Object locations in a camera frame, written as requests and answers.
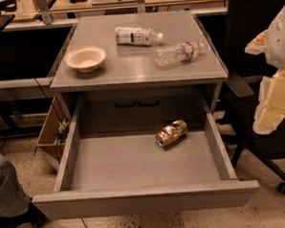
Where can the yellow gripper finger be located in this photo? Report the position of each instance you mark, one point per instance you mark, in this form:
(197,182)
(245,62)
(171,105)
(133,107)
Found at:
(270,111)
(257,45)

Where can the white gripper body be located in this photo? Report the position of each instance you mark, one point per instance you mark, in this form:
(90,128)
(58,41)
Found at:
(281,44)

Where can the crushed orange soda can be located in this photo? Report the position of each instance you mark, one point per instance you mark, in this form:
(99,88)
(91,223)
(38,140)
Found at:
(171,133)

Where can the grey cabinet with counter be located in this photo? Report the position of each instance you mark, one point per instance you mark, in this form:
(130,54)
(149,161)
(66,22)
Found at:
(186,91)

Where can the open grey top drawer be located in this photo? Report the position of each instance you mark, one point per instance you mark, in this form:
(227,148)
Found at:
(106,175)

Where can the clear plastic water bottle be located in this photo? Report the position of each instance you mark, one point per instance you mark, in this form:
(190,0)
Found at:
(181,52)

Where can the white labelled plastic bottle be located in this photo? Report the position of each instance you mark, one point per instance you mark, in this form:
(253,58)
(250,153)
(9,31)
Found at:
(137,36)

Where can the white paper bowl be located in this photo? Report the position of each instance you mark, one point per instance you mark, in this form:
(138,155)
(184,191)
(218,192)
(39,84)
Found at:
(85,59)

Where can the green item in box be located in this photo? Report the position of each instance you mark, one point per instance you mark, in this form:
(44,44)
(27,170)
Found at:
(63,131)

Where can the brown cardboard box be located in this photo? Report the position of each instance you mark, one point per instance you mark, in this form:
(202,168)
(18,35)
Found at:
(49,134)

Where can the black shoe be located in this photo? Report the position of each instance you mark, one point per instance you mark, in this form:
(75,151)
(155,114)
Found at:
(33,215)

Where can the person's leg in jeans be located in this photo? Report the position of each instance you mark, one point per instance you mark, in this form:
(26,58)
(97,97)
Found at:
(13,201)

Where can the right black drawer handle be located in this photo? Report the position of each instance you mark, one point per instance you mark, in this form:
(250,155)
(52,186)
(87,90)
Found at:
(148,101)

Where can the black drawer handle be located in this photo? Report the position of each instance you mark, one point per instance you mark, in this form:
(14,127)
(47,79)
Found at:
(148,101)
(124,103)

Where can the left black drawer handle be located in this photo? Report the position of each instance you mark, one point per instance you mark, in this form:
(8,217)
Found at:
(124,103)

